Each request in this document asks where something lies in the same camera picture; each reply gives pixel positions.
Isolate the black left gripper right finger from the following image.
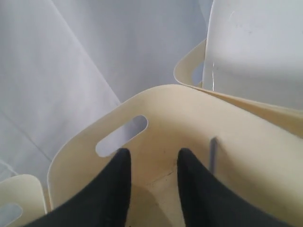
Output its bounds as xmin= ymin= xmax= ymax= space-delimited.
xmin=177 ymin=148 xmax=301 ymax=227

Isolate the cream bin square mark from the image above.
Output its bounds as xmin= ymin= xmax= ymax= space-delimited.
xmin=173 ymin=40 xmax=303 ymax=115

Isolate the white square plate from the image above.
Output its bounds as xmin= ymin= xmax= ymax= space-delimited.
xmin=203 ymin=0 xmax=303 ymax=110

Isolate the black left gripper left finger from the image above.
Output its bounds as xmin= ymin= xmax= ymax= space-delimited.
xmin=28 ymin=148 xmax=131 ymax=227

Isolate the cream bin circle mark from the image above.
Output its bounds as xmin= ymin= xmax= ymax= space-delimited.
xmin=0 ymin=174 xmax=48 ymax=227

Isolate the cream bin triangle mark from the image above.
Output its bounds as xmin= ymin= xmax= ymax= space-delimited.
xmin=47 ymin=85 xmax=303 ymax=227

